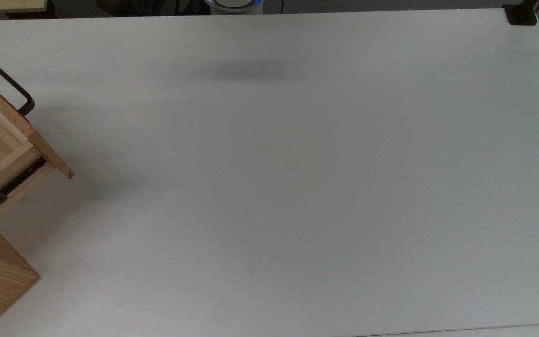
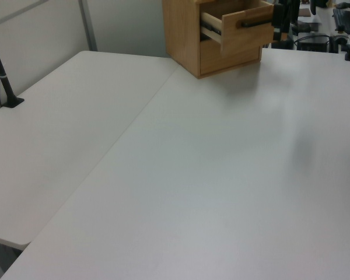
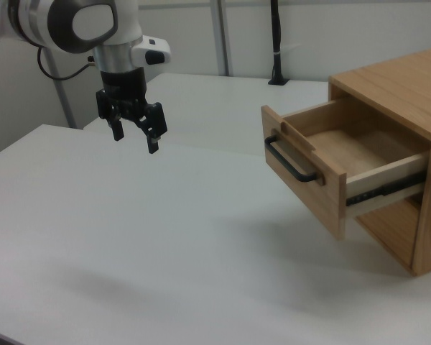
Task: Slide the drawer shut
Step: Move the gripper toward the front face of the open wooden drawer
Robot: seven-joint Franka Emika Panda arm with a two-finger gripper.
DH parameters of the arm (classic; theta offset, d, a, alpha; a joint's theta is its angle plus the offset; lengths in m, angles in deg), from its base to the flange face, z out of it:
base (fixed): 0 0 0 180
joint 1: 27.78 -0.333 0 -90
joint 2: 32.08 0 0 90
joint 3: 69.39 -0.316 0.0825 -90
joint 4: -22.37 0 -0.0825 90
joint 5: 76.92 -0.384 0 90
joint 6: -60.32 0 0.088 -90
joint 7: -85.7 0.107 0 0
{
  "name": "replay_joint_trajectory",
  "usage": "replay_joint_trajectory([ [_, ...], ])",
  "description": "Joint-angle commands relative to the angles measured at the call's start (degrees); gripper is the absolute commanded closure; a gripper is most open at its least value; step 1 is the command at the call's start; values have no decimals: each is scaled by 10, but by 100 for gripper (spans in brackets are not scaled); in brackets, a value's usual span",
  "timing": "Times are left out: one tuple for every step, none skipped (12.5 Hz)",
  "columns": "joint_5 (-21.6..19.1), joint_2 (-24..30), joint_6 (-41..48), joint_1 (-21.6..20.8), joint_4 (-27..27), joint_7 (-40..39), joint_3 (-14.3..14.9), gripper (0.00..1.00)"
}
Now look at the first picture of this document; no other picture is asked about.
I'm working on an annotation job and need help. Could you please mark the yellow foam board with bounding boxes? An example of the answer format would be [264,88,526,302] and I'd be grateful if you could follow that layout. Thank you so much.
[0,0,48,14]

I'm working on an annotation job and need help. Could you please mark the black camera stand clamp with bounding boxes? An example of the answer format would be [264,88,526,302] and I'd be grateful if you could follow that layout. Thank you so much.
[503,0,539,26]

